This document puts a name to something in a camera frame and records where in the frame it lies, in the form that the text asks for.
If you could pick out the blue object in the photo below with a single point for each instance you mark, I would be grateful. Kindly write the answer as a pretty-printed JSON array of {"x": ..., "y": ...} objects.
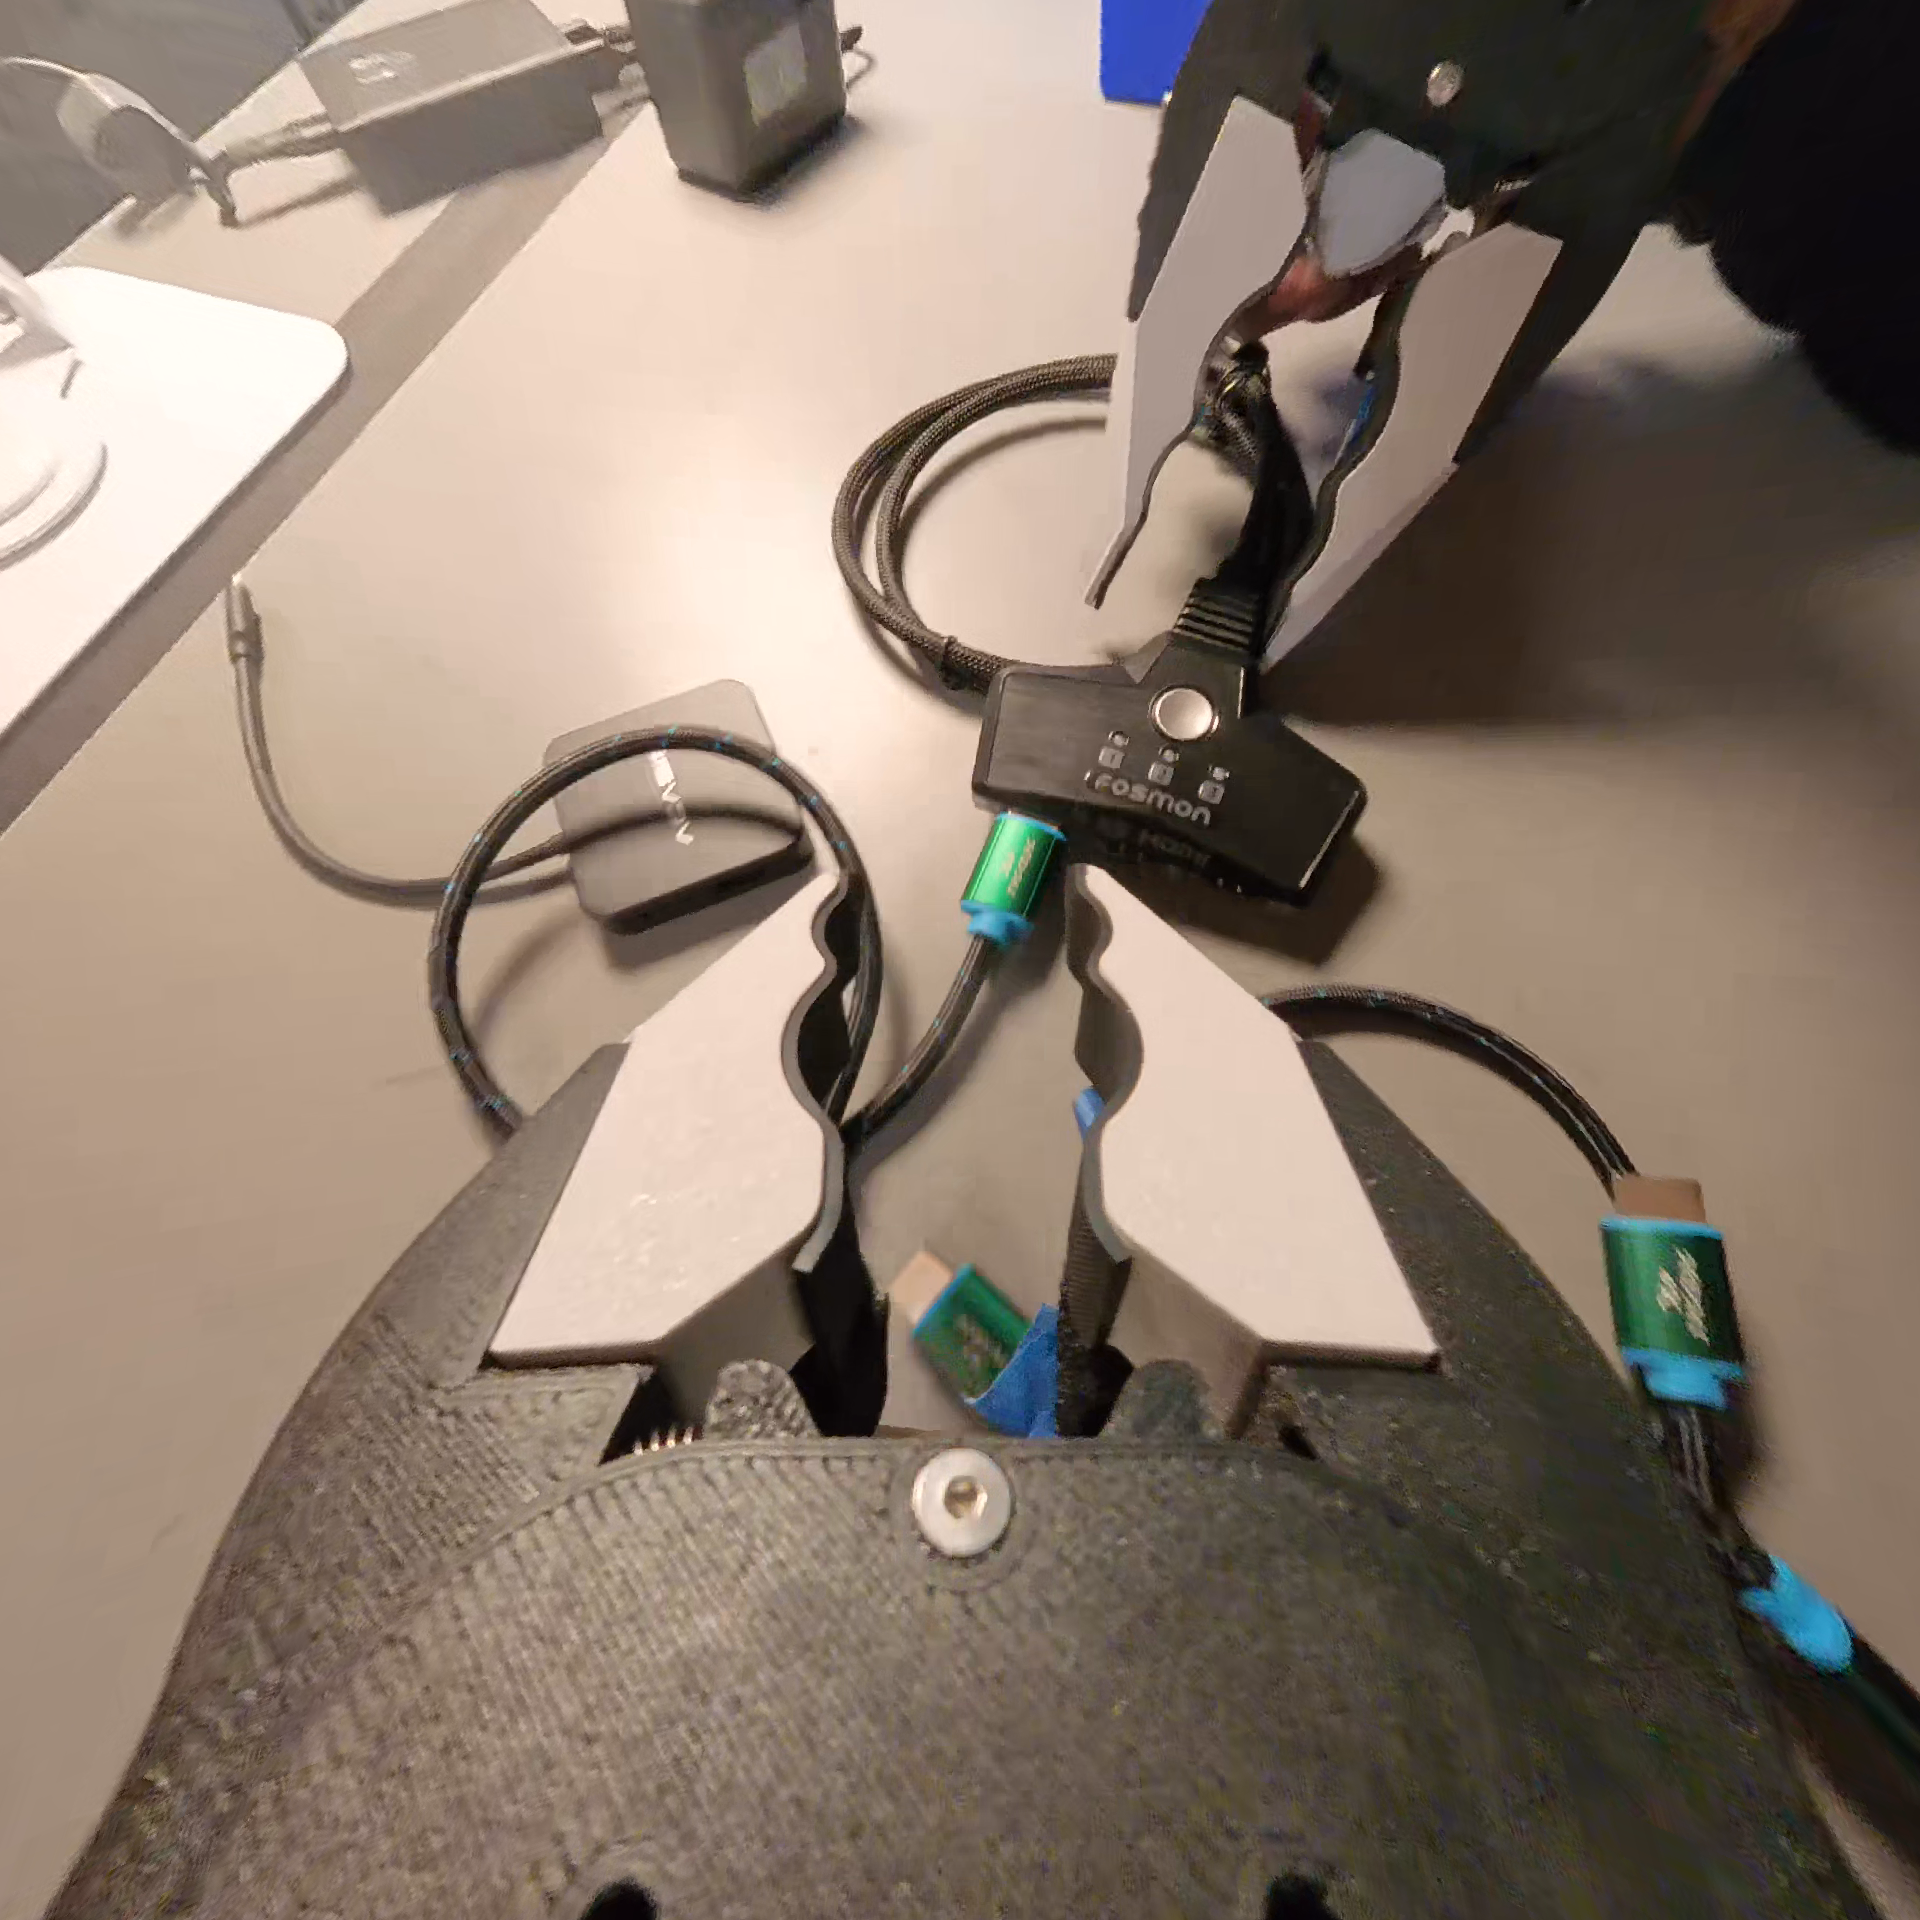
[{"x": 1148, "y": 44}]

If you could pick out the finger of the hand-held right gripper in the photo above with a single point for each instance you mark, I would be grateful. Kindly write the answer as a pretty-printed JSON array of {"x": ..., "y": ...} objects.
[
  {"x": 1200, "y": 284},
  {"x": 1441, "y": 390}
]

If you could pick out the dark grey usb hub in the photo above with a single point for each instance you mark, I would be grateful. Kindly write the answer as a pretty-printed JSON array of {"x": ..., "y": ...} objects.
[{"x": 674, "y": 855}]

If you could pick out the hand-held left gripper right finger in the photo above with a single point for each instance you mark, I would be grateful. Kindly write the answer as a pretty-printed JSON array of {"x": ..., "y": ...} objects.
[{"x": 1245, "y": 1185}]

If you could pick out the silver monitor stand base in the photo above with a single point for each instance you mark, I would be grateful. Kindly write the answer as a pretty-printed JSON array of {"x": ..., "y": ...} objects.
[{"x": 194, "y": 390}]

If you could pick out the flat dark power brick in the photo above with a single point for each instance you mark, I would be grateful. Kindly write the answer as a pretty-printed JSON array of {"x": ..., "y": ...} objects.
[{"x": 436, "y": 106}]

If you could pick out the black upright power adapter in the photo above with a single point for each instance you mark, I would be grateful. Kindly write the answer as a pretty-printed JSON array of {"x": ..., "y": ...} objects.
[{"x": 734, "y": 90}]

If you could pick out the black hdmi switch box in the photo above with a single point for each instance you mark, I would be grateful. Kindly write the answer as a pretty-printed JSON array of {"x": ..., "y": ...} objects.
[{"x": 1049, "y": 735}]

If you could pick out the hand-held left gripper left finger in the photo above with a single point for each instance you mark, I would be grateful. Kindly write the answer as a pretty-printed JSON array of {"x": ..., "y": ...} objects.
[{"x": 674, "y": 1171}]

